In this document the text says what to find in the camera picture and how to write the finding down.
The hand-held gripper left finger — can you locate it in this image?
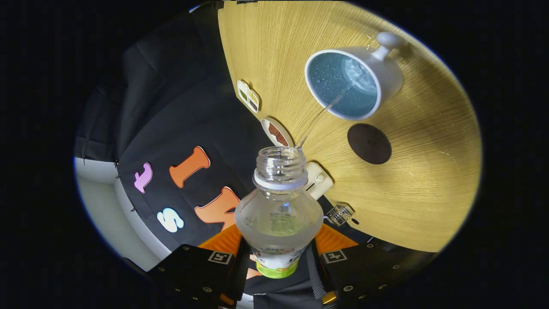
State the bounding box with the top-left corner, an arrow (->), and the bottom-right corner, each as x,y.
150,223 -> 251,307

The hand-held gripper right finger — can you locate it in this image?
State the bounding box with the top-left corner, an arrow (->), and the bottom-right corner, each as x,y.
307,223 -> 412,306

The clear plastic juice bottle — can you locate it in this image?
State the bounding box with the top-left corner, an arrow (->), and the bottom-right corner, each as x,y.
234,146 -> 324,279

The dark brown round coaster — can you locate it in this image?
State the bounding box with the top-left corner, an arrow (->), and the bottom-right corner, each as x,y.
347,124 -> 392,165

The white cup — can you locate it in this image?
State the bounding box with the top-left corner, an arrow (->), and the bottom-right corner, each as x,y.
304,32 -> 406,121

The white toaster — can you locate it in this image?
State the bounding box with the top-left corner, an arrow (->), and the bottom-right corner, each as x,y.
304,161 -> 334,200

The wooden table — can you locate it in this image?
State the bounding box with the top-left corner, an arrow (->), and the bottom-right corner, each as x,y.
217,0 -> 483,253

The white round plate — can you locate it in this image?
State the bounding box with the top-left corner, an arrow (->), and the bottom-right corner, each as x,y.
261,118 -> 295,148

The white divided dish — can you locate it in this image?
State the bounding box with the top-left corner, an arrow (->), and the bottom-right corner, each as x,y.
237,80 -> 260,114

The black backdrop cloth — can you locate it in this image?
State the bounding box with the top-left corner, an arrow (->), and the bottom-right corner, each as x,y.
74,2 -> 374,301

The wire mesh utensil holder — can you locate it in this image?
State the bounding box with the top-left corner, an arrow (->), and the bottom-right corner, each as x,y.
327,203 -> 356,227

